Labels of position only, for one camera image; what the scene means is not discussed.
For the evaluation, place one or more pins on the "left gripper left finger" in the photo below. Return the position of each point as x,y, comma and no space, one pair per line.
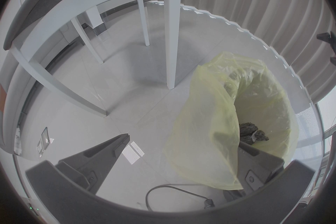
97,165

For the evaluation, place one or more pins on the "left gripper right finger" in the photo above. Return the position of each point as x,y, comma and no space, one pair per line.
259,167

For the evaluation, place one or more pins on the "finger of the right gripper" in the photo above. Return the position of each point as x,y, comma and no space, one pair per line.
328,36

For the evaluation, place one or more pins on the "yellow plastic bag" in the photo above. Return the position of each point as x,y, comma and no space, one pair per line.
210,112

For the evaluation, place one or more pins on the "white trash bin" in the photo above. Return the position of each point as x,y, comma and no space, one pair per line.
275,102

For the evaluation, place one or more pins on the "crumpled black plastic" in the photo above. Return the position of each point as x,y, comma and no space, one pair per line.
249,129

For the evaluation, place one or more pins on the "window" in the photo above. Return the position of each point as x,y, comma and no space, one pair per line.
326,118

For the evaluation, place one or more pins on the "pale grey sofa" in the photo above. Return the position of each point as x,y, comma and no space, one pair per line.
13,112

